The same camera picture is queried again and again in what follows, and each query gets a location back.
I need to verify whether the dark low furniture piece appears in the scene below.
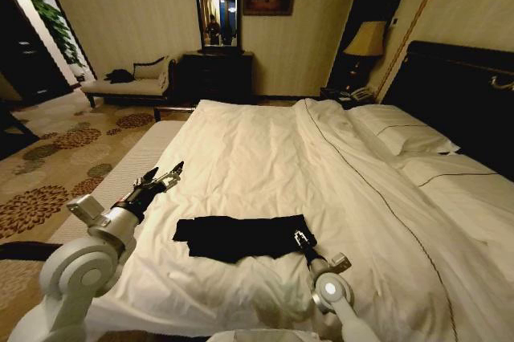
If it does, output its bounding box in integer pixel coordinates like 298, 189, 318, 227
0, 103, 40, 162

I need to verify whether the table lamp with yellow shade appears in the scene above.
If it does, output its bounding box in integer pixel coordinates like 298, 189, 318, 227
343, 20, 387, 78

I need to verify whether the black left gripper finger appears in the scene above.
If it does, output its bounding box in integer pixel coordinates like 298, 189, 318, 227
159, 160, 186, 190
135, 166, 161, 185

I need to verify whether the gold headboard ornament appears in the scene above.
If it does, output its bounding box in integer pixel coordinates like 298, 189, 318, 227
488, 75, 514, 91

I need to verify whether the cream chaise sofa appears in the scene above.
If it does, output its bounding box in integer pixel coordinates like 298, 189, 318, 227
80, 55, 177, 109

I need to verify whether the dark nightstand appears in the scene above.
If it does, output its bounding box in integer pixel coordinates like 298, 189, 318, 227
320, 85, 378, 110

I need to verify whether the person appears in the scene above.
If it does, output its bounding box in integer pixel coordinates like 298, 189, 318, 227
204, 14, 222, 47

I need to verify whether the small black clothes heap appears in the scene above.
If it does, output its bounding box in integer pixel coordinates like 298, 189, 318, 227
104, 69, 133, 84

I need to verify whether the green leafy plant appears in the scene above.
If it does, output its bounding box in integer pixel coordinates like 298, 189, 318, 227
24, 0, 86, 68

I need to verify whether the white pillow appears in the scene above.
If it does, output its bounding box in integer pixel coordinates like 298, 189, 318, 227
347, 103, 461, 158
395, 152, 514, 238

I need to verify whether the dark wooden wardrobe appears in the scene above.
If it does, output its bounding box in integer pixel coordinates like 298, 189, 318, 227
0, 0, 75, 106

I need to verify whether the dark framed standing mirror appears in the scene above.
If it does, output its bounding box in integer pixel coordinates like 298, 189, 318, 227
190, 0, 245, 55

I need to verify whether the dark wooden dresser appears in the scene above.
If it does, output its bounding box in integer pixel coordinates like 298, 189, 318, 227
176, 51, 255, 104

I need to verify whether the black garment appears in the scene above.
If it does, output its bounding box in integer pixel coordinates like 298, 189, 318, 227
172, 214, 318, 267

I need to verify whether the brown bed bench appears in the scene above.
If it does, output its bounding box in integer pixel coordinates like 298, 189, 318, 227
153, 104, 198, 122

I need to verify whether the dark wooden headboard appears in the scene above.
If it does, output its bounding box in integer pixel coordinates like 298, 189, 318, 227
381, 39, 514, 182

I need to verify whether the white duvet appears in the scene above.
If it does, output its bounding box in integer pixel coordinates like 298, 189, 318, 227
86, 97, 514, 342

